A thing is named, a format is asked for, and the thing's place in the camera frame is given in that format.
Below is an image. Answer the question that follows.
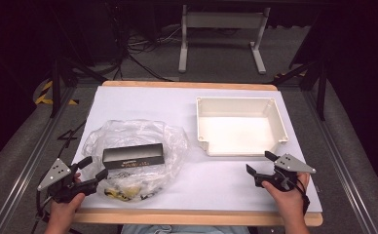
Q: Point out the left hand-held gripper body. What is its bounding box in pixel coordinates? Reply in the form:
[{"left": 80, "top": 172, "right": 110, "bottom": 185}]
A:
[{"left": 36, "top": 158, "right": 99, "bottom": 205}]

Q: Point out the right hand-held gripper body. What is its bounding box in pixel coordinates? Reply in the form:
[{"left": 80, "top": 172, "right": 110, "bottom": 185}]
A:
[{"left": 253, "top": 153, "right": 318, "bottom": 193}]

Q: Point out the clear plastic bag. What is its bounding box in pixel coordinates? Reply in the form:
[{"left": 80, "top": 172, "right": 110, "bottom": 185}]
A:
[{"left": 81, "top": 119, "right": 190, "bottom": 203}]

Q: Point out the person's left hand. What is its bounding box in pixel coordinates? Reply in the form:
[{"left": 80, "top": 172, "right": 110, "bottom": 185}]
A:
[{"left": 48, "top": 173, "right": 86, "bottom": 225}]

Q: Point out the person's right hand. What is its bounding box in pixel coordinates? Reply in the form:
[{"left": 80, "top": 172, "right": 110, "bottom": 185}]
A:
[{"left": 261, "top": 172, "right": 311, "bottom": 222}]

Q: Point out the yellow and black packet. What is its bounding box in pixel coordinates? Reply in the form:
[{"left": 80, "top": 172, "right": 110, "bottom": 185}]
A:
[{"left": 103, "top": 184, "right": 152, "bottom": 203}]

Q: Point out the black cardboard box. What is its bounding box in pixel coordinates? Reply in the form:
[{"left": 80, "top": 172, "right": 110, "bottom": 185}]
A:
[{"left": 101, "top": 142, "right": 166, "bottom": 171}]

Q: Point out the white plastic bin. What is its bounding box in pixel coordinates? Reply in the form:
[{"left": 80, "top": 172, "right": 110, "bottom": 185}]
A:
[{"left": 195, "top": 96, "right": 290, "bottom": 157}]

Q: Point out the white table cover sheet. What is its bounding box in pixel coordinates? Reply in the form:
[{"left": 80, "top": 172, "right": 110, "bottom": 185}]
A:
[{"left": 71, "top": 85, "right": 323, "bottom": 215}]

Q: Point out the yellow and black hazard tape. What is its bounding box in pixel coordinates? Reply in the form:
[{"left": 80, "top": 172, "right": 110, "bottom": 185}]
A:
[{"left": 33, "top": 80, "right": 80, "bottom": 106}]

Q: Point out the black metal stand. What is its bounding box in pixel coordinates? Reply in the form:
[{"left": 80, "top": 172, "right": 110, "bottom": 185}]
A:
[
  {"left": 49, "top": 53, "right": 108, "bottom": 119},
  {"left": 272, "top": 58, "right": 328, "bottom": 122}
]

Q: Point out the aluminium floor rail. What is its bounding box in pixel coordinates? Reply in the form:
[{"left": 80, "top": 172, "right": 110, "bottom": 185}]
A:
[
  {"left": 302, "top": 91, "right": 378, "bottom": 234},
  {"left": 0, "top": 87, "right": 78, "bottom": 234}
]

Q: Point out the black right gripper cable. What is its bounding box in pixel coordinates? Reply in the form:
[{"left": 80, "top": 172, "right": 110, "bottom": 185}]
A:
[{"left": 294, "top": 177, "right": 312, "bottom": 216}]

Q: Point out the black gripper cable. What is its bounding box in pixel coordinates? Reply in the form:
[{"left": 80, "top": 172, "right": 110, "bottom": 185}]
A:
[
  {"left": 30, "top": 189, "right": 55, "bottom": 234},
  {"left": 294, "top": 177, "right": 312, "bottom": 216}
]

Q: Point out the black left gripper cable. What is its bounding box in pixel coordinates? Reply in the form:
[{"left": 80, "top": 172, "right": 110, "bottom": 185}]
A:
[{"left": 30, "top": 189, "right": 55, "bottom": 234}]

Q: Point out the bundle of black floor cables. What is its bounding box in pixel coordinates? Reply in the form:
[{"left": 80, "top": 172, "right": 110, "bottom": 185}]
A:
[{"left": 110, "top": 6, "right": 182, "bottom": 83}]

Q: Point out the grey metal stand frame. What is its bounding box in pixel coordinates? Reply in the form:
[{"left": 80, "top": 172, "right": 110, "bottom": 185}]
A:
[{"left": 177, "top": 4, "right": 272, "bottom": 75}]

